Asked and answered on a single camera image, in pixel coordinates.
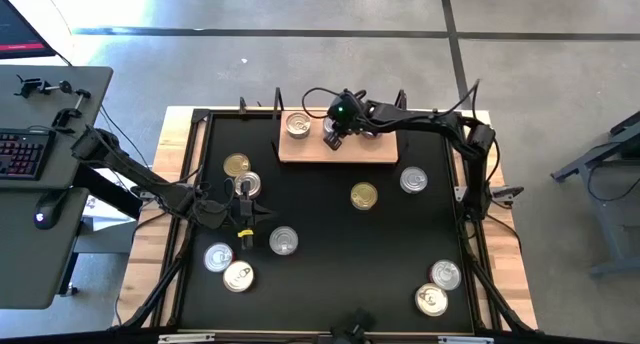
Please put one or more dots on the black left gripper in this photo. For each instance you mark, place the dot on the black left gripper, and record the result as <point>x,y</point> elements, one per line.
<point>215,215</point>

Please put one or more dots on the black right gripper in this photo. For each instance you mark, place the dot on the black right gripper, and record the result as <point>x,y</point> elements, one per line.
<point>350,116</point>

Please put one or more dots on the blue label tuna can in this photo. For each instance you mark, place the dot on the blue label tuna can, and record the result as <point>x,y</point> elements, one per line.
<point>445,274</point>
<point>413,179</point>
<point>298,124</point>
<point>254,186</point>

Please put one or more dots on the green label tuna can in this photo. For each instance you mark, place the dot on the green label tuna can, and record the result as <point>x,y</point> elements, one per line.
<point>431,299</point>
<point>238,276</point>
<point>236,164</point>
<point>363,196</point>

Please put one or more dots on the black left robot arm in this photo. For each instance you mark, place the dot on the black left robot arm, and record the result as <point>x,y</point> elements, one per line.
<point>145,184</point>

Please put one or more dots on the black leader arm gripper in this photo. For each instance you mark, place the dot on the black leader arm gripper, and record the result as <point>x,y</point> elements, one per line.
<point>352,329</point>

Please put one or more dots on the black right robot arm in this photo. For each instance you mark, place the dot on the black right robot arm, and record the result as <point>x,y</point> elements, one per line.
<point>425,121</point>

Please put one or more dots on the yellow tape tag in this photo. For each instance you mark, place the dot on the yellow tape tag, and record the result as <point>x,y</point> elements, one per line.
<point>245,232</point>

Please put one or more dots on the black table mat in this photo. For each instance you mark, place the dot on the black table mat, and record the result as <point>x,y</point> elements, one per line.
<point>325,284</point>

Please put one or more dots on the black diagonal support strut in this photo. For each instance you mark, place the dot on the black diagonal support strut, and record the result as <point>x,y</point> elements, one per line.
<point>492,294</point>
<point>160,289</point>

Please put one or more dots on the black desk support bar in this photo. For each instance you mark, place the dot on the black desk support bar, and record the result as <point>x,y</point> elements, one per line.
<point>107,191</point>

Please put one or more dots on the black computer mouse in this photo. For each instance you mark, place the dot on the black computer mouse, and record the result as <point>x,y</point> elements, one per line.
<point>47,214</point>

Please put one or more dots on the grey desk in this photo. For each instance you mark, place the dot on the grey desk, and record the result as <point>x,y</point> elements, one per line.
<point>30,264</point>

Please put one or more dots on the black backlit keyboard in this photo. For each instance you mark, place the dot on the black backlit keyboard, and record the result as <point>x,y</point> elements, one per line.
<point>25,154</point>

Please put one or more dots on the grey metal stand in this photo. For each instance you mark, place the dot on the grey metal stand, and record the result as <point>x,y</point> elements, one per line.
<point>607,219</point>

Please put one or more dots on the black computer monitor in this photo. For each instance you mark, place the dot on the black computer monitor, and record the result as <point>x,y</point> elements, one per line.
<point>15,34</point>

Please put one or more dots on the black metal table frame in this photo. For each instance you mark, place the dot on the black metal table frame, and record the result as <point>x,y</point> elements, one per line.
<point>225,112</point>

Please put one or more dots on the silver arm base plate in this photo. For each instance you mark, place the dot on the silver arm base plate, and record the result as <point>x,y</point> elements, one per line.
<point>459,191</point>
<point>146,195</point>

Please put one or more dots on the silver metal bracket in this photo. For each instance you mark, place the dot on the silver metal bracket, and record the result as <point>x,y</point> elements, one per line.
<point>185,338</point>
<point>465,340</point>

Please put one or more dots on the black desk clamp mount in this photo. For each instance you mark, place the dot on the black desk clamp mount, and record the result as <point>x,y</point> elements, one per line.
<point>65,116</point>
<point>30,84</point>

